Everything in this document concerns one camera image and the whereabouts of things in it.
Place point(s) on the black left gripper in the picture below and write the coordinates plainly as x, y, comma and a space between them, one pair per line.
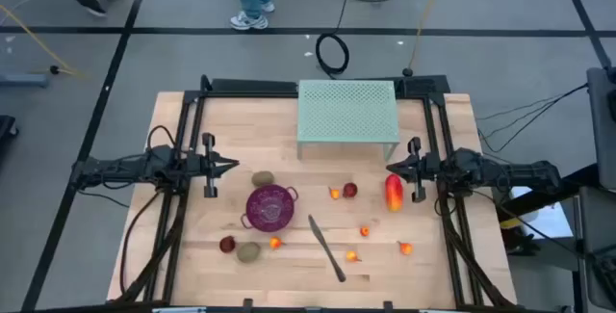
208, 168

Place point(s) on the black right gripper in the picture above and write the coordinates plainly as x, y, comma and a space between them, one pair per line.
423, 168

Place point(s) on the red yellow mango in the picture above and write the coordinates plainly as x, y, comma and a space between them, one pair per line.
393, 192

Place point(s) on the brown green kiwi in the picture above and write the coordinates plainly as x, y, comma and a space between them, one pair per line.
263, 178
248, 252

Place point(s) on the dark red plum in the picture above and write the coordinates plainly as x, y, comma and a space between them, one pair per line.
350, 190

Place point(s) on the purple colander bowl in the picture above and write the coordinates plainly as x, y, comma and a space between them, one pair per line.
269, 207

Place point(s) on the small red orange round fruit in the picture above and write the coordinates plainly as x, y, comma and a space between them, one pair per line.
364, 230

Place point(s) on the small orange yellow pear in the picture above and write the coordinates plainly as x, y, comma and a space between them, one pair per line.
405, 248
334, 193
352, 256
275, 242

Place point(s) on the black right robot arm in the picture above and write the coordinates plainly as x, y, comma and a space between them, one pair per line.
505, 173

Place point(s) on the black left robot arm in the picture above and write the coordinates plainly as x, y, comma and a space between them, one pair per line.
120, 168

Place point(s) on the mint green perforated shelf riser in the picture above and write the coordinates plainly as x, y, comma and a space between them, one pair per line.
346, 111

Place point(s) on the black knife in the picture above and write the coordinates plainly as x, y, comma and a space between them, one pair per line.
327, 250

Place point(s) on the black table edge clamp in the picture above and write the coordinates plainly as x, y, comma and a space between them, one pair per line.
248, 304
387, 305

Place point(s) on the grey equipment cabinet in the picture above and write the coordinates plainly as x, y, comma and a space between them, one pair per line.
601, 125

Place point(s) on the grey cart base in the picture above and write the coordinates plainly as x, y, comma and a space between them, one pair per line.
24, 80

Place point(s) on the black aluminium frame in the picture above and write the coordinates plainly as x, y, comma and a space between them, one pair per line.
192, 95

